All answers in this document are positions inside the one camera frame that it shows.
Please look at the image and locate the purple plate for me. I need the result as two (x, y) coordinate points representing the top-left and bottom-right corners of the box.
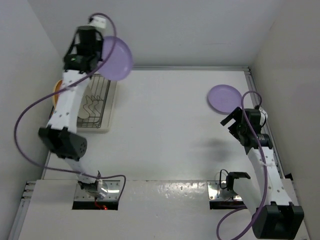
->
(207, 84), (242, 115)
(97, 36), (133, 81)

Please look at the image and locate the orange plate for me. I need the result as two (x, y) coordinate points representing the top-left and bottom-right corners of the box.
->
(51, 79), (63, 107)

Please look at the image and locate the cream plate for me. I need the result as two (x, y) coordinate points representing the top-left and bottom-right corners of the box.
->
(78, 85), (103, 122)

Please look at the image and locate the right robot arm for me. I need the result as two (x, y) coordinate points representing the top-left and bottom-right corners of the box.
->
(221, 106), (305, 240)

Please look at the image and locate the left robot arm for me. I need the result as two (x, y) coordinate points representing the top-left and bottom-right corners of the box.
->
(38, 25), (108, 200)

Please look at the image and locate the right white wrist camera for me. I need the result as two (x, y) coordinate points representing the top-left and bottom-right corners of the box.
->
(258, 106), (268, 127)

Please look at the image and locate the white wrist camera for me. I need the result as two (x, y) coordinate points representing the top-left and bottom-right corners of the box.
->
(258, 106), (268, 127)
(88, 15), (107, 30)

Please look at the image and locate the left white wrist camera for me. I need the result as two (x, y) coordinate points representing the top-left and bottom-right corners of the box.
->
(88, 15), (107, 30)

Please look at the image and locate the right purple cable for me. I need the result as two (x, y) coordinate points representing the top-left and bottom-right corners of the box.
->
(216, 90), (270, 240)

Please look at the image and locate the purple cable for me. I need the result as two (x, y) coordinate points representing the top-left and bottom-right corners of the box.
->
(13, 12), (127, 193)
(216, 90), (270, 240)

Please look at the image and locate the black thin wire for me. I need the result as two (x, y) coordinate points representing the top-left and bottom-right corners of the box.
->
(218, 169), (232, 192)

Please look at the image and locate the dark wire dish rack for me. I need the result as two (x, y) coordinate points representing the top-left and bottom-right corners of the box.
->
(76, 74), (111, 129)

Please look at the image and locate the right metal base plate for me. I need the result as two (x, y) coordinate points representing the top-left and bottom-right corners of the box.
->
(207, 180), (242, 202)

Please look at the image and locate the metal base plate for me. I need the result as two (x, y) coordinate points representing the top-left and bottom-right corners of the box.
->
(74, 180), (122, 202)
(207, 180), (242, 202)

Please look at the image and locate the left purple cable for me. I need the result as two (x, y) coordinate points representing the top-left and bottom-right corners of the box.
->
(13, 12), (127, 193)

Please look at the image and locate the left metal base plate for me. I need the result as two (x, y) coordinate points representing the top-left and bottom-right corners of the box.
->
(74, 180), (122, 202)

